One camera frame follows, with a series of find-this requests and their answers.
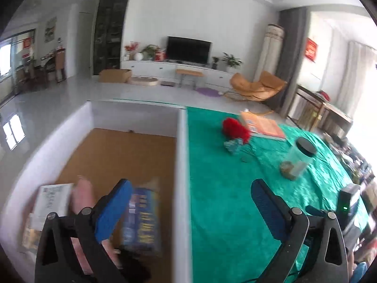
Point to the white storage box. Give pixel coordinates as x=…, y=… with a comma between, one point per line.
x=182, y=182

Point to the orange book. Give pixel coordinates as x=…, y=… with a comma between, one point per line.
x=263, y=126

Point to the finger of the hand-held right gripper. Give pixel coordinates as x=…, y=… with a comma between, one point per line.
x=315, y=211

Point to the clear jar with black lid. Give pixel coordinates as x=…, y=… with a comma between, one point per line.
x=296, y=162

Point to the yellow tissue pack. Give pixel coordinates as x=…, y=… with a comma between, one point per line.
x=31, y=235

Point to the green tablecloth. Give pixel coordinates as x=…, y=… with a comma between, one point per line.
x=229, y=212

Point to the framed wall picture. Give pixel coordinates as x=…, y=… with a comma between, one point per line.
x=50, y=29

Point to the white television cabinet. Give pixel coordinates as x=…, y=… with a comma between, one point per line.
x=153, y=69

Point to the red wall hanging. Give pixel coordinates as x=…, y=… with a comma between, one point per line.
x=312, y=50

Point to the purple floor mat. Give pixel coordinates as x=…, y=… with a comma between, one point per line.
x=207, y=92

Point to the red cloth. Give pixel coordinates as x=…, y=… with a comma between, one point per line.
x=325, y=95

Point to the leafy green plant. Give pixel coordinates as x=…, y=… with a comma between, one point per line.
x=150, y=51

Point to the round white vase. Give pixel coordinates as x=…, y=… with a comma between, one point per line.
x=138, y=56

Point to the black television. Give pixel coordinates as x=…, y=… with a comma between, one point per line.
x=188, y=50

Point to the red window sign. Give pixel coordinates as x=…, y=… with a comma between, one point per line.
x=27, y=45

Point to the dark wooden table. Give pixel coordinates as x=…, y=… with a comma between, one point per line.
x=332, y=113

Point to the cardboard box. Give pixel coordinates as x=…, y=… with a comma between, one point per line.
x=115, y=76

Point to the grey floor scale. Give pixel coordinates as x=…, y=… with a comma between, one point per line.
x=167, y=84

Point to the dark glass cabinet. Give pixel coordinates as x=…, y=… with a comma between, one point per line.
x=112, y=29

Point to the red fluffy ball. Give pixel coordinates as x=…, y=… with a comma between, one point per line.
x=235, y=129

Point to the cluttered row of items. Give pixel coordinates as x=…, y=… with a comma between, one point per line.
x=356, y=165

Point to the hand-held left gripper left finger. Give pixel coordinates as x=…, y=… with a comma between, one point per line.
x=113, y=212

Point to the blue yellow bag roll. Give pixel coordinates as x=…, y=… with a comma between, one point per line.
x=141, y=224

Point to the round beige pet bed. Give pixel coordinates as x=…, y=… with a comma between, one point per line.
x=144, y=82

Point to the white pouch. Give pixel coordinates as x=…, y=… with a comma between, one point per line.
x=53, y=200

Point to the grey curtain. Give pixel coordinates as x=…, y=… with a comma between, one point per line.
x=291, y=59

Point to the white curtain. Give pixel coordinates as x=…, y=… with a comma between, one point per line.
x=356, y=79

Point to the small potted plant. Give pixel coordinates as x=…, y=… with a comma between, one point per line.
x=215, y=62

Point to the red gift box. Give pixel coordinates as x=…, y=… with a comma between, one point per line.
x=160, y=56

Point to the standing air conditioner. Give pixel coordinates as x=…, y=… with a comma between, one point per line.
x=269, y=50

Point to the wooden stool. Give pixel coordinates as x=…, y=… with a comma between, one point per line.
x=188, y=72

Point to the red flowers in vase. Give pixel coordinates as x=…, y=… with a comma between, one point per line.
x=131, y=47

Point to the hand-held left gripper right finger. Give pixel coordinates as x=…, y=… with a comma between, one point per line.
x=266, y=209

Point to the black scrunchie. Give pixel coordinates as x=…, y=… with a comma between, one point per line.
x=132, y=266

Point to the large potted plant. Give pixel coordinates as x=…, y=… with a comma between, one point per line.
x=232, y=60

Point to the pink packet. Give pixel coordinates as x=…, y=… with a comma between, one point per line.
x=84, y=196
x=110, y=256

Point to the orange rocking chair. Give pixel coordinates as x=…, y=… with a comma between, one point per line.
x=253, y=88

